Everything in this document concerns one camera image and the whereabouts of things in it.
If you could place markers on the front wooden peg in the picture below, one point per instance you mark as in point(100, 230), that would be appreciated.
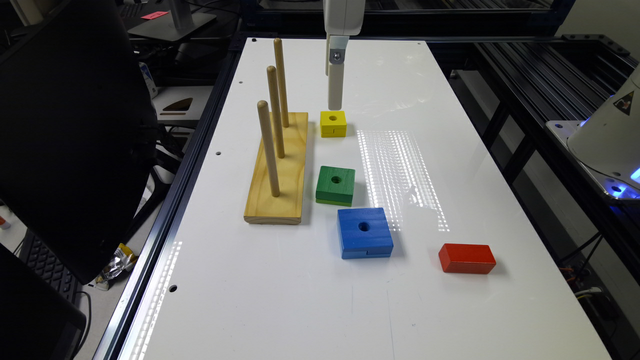
point(268, 144)

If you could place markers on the crumpled foil wrapper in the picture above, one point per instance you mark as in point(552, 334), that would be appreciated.
point(122, 260)

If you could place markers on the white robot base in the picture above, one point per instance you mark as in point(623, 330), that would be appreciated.
point(606, 145)

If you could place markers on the wooden peg base board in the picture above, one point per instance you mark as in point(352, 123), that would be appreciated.
point(286, 209)

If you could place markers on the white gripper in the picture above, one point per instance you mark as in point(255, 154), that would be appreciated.
point(342, 18)

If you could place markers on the blue wooden block with hole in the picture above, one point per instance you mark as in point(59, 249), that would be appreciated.
point(364, 233)

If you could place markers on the rear wooden peg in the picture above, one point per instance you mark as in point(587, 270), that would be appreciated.
point(281, 81)

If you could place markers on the monitor stand base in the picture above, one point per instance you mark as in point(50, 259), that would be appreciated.
point(179, 23)

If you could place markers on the yellow wooden block with hole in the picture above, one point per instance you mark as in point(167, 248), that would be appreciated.
point(333, 124)

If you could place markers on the pink sticky note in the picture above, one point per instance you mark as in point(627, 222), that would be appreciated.
point(154, 15)

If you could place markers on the green wooden block with hole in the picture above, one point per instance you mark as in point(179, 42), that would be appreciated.
point(335, 186)

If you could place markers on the middle wooden peg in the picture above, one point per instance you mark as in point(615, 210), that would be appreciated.
point(275, 110)

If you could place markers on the black keyboard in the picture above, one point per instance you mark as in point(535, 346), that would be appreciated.
point(39, 258)

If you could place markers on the black monitor back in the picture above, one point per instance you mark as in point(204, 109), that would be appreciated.
point(78, 133)

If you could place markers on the red wooden block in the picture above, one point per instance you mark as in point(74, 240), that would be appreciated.
point(466, 258)

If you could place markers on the wooden peg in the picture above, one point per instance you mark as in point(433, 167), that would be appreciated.
point(281, 81)
point(275, 110)
point(268, 144)

